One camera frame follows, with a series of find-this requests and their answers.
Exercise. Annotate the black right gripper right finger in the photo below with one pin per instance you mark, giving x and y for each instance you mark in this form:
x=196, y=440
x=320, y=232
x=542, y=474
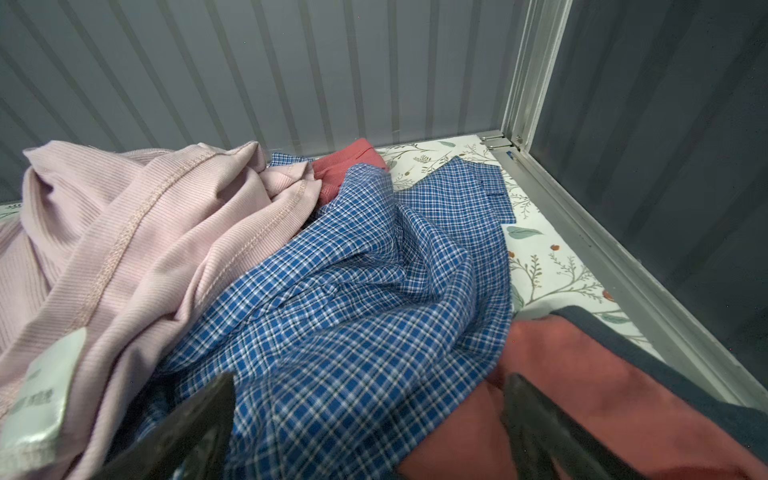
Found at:
x=547, y=443

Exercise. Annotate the pale pink ribbed garment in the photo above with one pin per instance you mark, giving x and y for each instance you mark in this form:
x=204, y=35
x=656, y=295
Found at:
x=111, y=259

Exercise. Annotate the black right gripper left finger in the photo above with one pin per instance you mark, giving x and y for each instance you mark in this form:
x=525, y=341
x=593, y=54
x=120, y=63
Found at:
x=192, y=441

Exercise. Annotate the rose red cloth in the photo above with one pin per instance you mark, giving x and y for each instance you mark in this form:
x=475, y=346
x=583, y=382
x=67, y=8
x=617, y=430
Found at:
x=331, y=169

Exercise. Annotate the floral table mat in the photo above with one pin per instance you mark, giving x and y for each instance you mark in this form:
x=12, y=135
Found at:
x=546, y=273

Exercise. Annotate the red garment with grey trim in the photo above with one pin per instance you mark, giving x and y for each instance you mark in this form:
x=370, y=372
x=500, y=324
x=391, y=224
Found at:
x=647, y=413

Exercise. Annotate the blue plaid shirt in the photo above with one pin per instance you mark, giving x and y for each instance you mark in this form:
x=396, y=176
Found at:
x=356, y=339

